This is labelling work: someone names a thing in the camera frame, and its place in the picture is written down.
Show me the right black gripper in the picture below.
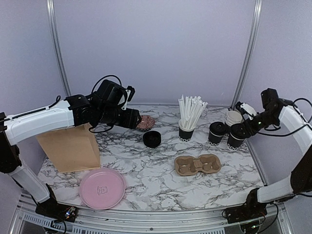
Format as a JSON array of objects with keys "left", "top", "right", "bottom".
[{"left": 235, "top": 110, "right": 278, "bottom": 138}]

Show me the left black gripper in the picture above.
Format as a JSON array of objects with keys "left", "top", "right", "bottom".
[{"left": 97, "top": 105, "right": 142, "bottom": 129}]

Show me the black paper coffee cup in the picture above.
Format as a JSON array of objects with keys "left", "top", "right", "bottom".
[
  {"left": 208, "top": 131, "right": 224, "bottom": 146},
  {"left": 227, "top": 135, "right": 244, "bottom": 151}
]

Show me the brown paper bag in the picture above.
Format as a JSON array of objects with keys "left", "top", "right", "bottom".
[{"left": 36, "top": 123, "right": 100, "bottom": 173}]

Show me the brown cardboard cup carrier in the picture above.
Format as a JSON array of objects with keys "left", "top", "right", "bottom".
[{"left": 174, "top": 154, "right": 221, "bottom": 176}]

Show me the black coffee cup lid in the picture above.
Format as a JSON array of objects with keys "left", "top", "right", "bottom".
[{"left": 209, "top": 121, "right": 227, "bottom": 136}]

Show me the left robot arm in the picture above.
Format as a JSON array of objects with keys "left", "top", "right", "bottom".
[{"left": 0, "top": 77, "right": 142, "bottom": 217}]

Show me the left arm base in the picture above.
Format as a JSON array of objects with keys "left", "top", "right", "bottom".
[{"left": 35, "top": 184, "right": 78, "bottom": 223}]

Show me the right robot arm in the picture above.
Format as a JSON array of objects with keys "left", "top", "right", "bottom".
[{"left": 235, "top": 88, "right": 312, "bottom": 218}]

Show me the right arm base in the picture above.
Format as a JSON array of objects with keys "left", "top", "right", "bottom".
[{"left": 222, "top": 188, "right": 267, "bottom": 224}]

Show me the stack of paper cups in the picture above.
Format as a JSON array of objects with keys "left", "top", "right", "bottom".
[{"left": 224, "top": 110, "right": 243, "bottom": 136}]

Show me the stack of black lids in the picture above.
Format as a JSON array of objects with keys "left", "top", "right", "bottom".
[{"left": 143, "top": 131, "right": 161, "bottom": 148}]

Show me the black cup holding straws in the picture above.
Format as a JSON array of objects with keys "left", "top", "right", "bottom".
[{"left": 178, "top": 120, "right": 195, "bottom": 142}]

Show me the bundle of white straws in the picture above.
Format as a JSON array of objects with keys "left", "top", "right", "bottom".
[{"left": 178, "top": 95, "right": 208, "bottom": 130}]

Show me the pink plate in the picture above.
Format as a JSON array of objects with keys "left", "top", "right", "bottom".
[{"left": 79, "top": 168, "right": 126, "bottom": 210}]

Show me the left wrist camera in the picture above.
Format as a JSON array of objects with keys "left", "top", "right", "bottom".
[{"left": 120, "top": 86, "right": 135, "bottom": 110}]

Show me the right aluminium frame post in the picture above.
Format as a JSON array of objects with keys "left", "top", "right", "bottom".
[{"left": 231, "top": 0, "right": 263, "bottom": 109}]

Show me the aluminium frame post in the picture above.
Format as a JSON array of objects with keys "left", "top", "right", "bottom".
[
  {"left": 231, "top": 0, "right": 263, "bottom": 109},
  {"left": 46, "top": 0, "right": 72, "bottom": 96}
]

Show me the left aluminium frame post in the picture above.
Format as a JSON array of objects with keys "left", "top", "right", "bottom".
[{"left": 46, "top": 0, "right": 72, "bottom": 96}]

